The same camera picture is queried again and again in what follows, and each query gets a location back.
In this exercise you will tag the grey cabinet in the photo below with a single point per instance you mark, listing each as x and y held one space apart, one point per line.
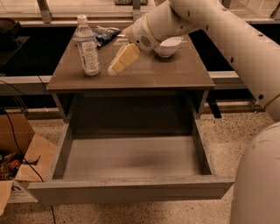
183 70

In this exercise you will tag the dark side table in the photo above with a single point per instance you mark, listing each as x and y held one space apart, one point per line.
11 39

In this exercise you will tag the white ceramic bowl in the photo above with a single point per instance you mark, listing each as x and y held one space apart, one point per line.
168 47

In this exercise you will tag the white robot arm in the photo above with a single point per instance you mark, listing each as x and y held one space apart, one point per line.
256 59

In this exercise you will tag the clear plastic water bottle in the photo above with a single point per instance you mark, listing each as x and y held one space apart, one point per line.
87 46

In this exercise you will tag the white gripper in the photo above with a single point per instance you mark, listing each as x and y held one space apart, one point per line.
139 32

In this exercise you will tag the metal railing frame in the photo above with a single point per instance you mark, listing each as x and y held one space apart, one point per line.
64 12

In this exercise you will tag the blue snack bag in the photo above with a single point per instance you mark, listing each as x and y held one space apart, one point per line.
105 34

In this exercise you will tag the brown cardboard box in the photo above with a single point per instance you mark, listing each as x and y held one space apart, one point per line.
25 158

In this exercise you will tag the open grey top drawer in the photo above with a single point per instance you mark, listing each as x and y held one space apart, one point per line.
131 149

